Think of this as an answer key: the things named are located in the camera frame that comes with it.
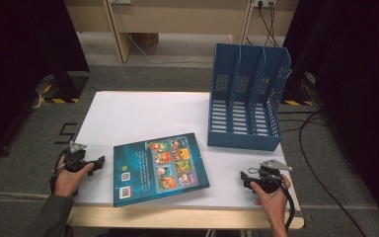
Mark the cardboard box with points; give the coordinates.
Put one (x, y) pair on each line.
(146, 40)

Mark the light wooden desk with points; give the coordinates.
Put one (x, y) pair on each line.
(177, 19)

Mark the blue plastic file rack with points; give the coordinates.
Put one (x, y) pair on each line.
(243, 143)

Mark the person's left hand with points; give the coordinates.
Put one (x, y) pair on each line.
(67, 182)

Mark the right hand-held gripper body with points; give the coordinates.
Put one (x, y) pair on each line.
(269, 179)

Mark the black curtain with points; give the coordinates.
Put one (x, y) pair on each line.
(358, 82)
(13, 65)

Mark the person's right hand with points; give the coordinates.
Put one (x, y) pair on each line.
(273, 202)

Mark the teal-backed hardcover picture book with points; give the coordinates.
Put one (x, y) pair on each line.
(138, 171)

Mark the black stand base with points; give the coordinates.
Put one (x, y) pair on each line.
(70, 87)

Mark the white wall socket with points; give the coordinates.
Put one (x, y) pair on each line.
(265, 4)

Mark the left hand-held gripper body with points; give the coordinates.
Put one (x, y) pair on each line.
(75, 159)

